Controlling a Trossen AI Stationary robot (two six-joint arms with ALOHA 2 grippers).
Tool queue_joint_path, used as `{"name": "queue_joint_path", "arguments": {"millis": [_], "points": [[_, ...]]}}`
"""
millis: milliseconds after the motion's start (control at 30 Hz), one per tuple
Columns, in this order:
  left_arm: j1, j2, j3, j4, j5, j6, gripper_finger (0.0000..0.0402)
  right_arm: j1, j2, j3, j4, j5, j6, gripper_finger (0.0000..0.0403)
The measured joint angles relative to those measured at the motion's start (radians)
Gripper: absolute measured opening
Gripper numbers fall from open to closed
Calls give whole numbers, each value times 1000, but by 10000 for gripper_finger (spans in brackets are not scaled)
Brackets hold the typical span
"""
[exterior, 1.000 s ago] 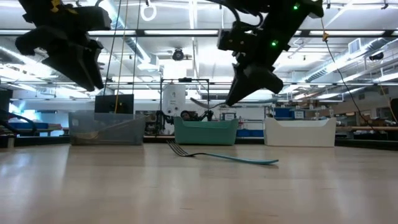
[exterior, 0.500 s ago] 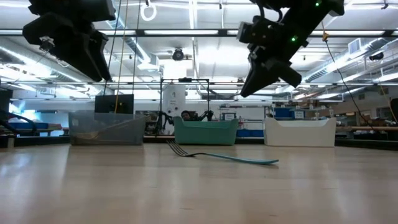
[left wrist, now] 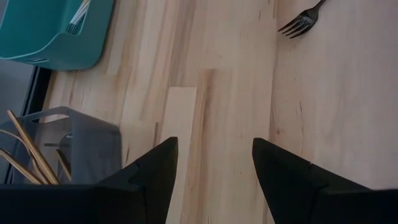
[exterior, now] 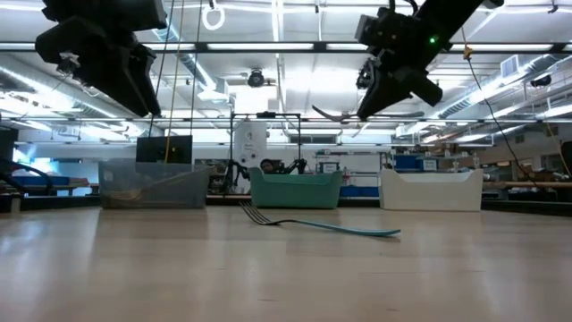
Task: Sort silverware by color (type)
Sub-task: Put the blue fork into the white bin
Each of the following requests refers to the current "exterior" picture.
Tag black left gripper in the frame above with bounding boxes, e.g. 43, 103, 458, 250
34, 15, 163, 118

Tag black metal frame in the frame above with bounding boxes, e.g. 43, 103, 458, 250
230, 111, 303, 193

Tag yellow and black hanging cable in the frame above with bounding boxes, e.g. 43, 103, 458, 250
459, 26, 540, 189

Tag blue crate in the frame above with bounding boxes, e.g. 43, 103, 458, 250
339, 185, 380, 199

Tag teal plastic bin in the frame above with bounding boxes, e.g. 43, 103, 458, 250
248, 167, 344, 210

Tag black fork blue handle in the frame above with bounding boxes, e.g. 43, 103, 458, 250
239, 200, 402, 238
311, 105, 359, 123

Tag white hanging ring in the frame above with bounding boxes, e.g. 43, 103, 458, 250
201, 4, 226, 32

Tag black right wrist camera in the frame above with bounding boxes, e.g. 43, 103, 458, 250
355, 6, 422, 51

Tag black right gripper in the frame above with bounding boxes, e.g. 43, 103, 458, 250
356, 44, 444, 122

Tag silver ceiling duct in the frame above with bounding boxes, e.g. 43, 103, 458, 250
151, 29, 218, 91

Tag black table edge rail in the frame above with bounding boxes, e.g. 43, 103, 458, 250
0, 192, 572, 219

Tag black equipment box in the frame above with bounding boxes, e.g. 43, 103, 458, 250
0, 128, 20, 162

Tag black monitor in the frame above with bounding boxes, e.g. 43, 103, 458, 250
136, 135, 194, 165

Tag blue storage box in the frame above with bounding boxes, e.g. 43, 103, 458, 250
392, 154, 439, 173

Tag black overhead light bar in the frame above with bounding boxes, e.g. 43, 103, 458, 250
0, 41, 572, 55

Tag wooden workbench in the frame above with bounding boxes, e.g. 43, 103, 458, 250
482, 180, 572, 190

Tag translucent grey plastic bin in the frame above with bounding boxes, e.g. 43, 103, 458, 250
97, 158, 212, 210

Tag white plastic bin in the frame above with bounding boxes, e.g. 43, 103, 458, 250
378, 168, 484, 212

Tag white pillar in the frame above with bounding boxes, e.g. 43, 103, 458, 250
232, 120, 268, 174

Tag black curved cable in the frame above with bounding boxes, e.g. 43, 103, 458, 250
0, 158, 55, 196

